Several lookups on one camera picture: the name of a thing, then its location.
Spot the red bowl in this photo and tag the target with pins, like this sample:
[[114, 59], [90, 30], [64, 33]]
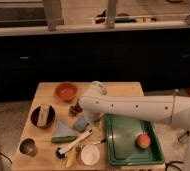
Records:
[[66, 91]]

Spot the blue sponge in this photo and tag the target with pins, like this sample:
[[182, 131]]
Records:
[[80, 124]]

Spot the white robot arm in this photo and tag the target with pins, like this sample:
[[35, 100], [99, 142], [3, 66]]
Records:
[[171, 110]]

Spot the green plastic tray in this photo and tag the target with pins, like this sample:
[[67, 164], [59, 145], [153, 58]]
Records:
[[121, 134]]

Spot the grey blue cloth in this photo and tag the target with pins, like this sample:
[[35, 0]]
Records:
[[62, 129]]

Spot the metal spoon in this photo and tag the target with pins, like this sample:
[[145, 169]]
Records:
[[93, 143]]

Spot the white block on plate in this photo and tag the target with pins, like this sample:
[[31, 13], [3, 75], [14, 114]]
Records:
[[43, 115]]

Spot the green cucumber toy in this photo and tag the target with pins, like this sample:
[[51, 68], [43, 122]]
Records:
[[63, 139]]

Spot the white round lid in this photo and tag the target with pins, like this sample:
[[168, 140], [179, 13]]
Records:
[[90, 155]]

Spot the orange round fruit toy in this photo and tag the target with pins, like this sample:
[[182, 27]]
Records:
[[143, 141]]

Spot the yellow banana toy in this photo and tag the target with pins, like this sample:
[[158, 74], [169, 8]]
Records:
[[71, 158]]

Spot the metal cup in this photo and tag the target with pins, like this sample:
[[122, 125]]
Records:
[[28, 147]]

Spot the spice bottle cluster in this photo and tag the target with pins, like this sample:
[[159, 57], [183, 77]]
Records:
[[183, 138]]

